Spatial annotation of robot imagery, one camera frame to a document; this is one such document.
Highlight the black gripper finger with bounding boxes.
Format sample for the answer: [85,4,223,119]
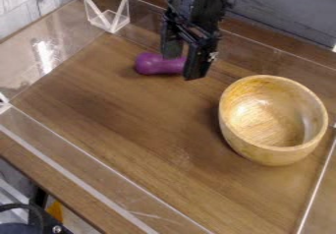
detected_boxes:
[183,35,219,81]
[161,15,185,59]

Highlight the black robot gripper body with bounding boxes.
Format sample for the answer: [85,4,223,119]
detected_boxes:
[163,0,230,42]

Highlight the purple toy eggplant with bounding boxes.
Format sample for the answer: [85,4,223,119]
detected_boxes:
[135,52,186,75]

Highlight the brown wooden bowl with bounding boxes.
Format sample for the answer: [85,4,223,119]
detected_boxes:
[218,75,329,166]

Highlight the clear acrylic corner bracket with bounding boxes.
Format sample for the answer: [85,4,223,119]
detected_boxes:
[85,0,130,33]

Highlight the black clamp with cable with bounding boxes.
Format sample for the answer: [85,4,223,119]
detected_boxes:
[0,181,74,234]

